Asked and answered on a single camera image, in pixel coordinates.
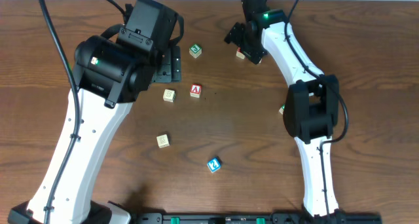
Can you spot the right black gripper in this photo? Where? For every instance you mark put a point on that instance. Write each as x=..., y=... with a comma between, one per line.
x=236, y=33

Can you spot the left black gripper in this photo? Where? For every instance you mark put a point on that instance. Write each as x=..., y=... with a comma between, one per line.
x=171, y=67

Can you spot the red letter I block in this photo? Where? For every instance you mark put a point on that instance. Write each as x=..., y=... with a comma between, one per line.
x=239, y=54

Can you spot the red letter A block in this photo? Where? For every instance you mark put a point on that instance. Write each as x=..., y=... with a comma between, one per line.
x=195, y=90

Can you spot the blue number 2 block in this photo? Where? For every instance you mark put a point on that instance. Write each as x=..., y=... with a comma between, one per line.
x=214, y=164

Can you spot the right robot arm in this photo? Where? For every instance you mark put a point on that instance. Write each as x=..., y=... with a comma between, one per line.
x=311, y=106

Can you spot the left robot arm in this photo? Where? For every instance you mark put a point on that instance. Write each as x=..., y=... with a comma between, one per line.
x=110, y=71

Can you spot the plain wooden block centre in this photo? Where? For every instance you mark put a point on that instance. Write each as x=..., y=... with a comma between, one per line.
x=169, y=95

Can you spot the plain wooden block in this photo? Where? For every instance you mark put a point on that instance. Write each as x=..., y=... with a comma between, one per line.
x=163, y=141
x=169, y=95

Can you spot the green letter J block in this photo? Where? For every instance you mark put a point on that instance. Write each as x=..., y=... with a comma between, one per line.
x=195, y=50

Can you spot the plain wooden block lower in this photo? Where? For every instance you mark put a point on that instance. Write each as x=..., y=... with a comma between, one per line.
x=163, y=141

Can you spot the green number 4 block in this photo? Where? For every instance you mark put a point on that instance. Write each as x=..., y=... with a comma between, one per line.
x=282, y=108

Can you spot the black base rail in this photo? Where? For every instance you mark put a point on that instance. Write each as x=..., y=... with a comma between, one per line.
x=275, y=218

